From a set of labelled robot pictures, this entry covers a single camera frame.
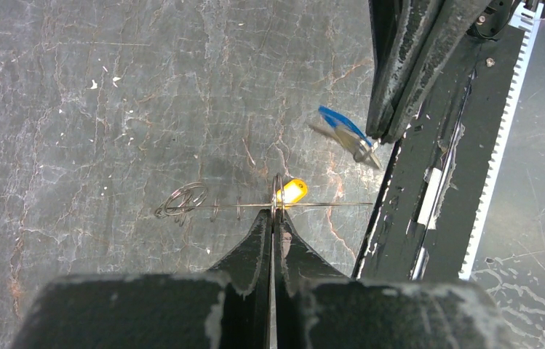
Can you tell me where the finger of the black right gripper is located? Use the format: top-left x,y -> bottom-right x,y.
380,1 -> 489,143
366,0 -> 443,140

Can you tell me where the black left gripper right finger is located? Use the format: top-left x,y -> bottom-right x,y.
271,210 -> 513,348

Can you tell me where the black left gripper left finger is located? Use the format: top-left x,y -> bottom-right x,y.
12,209 -> 272,348

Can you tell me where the blue tagged key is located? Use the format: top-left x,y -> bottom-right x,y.
308,105 -> 383,169

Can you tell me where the yellow tagged key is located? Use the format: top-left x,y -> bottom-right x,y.
276,178 -> 308,206

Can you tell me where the white toothed cable duct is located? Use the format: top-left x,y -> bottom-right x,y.
458,1 -> 544,281

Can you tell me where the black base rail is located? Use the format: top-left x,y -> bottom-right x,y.
352,25 -> 523,281

